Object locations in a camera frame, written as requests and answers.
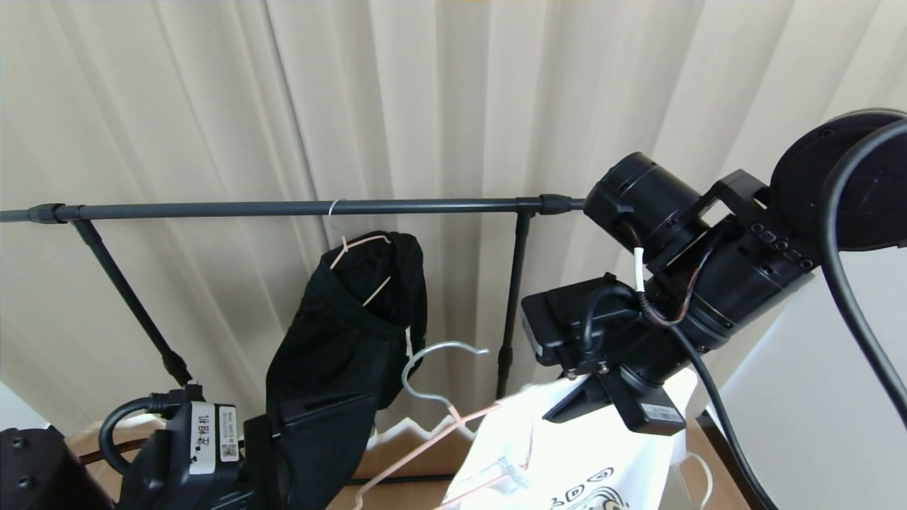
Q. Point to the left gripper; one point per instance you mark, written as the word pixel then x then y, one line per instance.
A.
pixel 262 460

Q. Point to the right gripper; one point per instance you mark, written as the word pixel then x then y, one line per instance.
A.
pixel 652 397

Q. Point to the white garment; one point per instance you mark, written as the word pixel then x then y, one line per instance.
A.
pixel 567 453

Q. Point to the black shorts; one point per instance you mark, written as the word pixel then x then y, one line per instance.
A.
pixel 340 340

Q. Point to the pink clothes hanger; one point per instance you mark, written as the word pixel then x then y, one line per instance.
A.
pixel 425 439
pixel 354 243

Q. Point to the white laundry basket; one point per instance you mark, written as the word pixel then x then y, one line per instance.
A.
pixel 708 482

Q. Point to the black clothes rack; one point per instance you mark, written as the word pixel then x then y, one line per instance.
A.
pixel 212 210

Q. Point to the beige curtain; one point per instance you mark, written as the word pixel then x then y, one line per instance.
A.
pixel 496 92

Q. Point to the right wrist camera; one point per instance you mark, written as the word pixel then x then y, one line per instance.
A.
pixel 560 319

